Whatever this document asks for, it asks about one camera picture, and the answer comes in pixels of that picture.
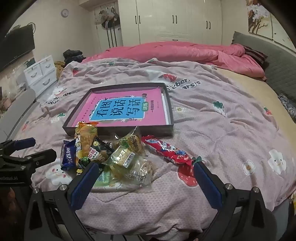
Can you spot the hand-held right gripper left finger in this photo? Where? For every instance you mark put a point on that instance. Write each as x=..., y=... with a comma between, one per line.
x=84, y=185

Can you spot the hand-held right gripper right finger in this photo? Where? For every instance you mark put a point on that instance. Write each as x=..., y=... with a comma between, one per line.
x=208, y=187

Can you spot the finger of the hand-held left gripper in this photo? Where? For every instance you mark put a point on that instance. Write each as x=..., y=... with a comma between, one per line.
x=24, y=143
x=41, y=155

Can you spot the light green snack packet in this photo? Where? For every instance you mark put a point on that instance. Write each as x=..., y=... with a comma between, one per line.
x=108, y=182

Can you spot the blue cookie packet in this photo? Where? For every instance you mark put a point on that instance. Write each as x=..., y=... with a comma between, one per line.
x=69, y=157

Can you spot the black cartoon snack packet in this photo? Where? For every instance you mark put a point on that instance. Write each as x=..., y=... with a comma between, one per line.
x=98, y=155

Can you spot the clear pastry packet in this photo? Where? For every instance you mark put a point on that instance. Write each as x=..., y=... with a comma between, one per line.
x=138, y=172
x=121, y=158
x=129, y=141

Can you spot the orange crisp snack packet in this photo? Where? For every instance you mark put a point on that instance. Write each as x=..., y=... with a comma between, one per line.
x=87, y=139

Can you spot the red snack packet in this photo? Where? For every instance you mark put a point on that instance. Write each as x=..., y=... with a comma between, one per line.
x=166, y=150

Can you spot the dark grey shallow box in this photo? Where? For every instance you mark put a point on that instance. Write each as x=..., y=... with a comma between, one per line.
x=157, y=131

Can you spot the person's left forearm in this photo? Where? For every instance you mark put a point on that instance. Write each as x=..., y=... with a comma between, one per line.
x=11, y=199

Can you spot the printed pink blanket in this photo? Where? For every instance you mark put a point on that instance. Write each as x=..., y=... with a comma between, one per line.
x=208, y=139

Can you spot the white drawer unit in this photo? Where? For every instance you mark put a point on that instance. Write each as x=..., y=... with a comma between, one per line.
x=40, y=74

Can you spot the brown plush toy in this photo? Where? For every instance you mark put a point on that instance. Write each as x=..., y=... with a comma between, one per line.
x=59, y=67

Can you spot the black television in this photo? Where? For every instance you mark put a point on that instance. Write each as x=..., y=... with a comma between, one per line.
x=16, y=48

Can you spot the dark clothes pile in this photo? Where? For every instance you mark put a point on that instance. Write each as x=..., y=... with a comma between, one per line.
x=72, y=55

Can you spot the pink book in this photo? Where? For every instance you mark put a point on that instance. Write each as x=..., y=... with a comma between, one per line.
x=152, y=102

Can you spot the tan bed sheet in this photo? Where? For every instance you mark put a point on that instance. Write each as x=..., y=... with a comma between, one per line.
x=249, y=88

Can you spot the dark patterned cloth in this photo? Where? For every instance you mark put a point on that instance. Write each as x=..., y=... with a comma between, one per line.
x=288, y=105

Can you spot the pink duvet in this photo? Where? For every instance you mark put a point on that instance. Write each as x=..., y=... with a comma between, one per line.
x=173, y=53

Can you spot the grey padded headboard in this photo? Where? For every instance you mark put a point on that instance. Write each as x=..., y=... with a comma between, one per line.
x=277, y=67

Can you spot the striped pillow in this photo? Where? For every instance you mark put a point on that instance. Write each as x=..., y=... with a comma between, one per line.
x=255, y=55

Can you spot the hanging clothes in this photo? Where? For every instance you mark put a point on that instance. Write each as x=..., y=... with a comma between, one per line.
x=107, y=17

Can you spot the white wardrobe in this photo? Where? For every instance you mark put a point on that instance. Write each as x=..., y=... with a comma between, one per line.
x=173, y=20

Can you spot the round wall clock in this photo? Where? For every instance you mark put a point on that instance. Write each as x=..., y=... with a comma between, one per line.
x=65, y=12

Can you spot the floral wall painting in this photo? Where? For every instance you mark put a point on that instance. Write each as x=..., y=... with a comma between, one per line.
x=256, y=16

